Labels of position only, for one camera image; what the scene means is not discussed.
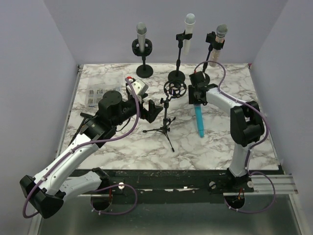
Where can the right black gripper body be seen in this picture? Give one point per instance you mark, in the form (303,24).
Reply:
(192,98)

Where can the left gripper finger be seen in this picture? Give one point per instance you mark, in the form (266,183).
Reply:
(151,104)
(153,113)

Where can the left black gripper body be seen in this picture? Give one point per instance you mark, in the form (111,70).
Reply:
(143,112)

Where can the blue microphone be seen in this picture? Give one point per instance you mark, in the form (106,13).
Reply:
(199,119)

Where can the black round-base holder stand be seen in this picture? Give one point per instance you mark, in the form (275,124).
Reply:
(210,38)

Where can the glitter microphone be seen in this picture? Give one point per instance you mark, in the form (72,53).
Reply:
(221,32)

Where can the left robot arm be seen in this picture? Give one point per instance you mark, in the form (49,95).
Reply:
(49,189)

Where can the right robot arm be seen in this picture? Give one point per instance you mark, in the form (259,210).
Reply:
(246,124)

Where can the black round-base clip stand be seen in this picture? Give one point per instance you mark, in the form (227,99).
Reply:
(177,74)

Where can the white microphone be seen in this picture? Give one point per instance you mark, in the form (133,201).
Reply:
(189,25)

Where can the silver microphone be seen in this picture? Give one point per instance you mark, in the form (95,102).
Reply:
(141,30)

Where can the clear plastic screw box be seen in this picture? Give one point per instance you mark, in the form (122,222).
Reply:
(97,87)

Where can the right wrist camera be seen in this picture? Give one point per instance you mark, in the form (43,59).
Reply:
(199,79)

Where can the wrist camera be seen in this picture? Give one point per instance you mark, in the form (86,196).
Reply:
(139,87)
(199,79)

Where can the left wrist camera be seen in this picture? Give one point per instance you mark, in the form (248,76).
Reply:
(139,87)

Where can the black round-base shock-mount stand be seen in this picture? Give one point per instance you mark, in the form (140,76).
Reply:
(144,70)

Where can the black T-handle tool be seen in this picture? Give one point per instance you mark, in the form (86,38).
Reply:
(85,117)

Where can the black front mounting rail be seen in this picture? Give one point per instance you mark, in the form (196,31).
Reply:
(171,186)

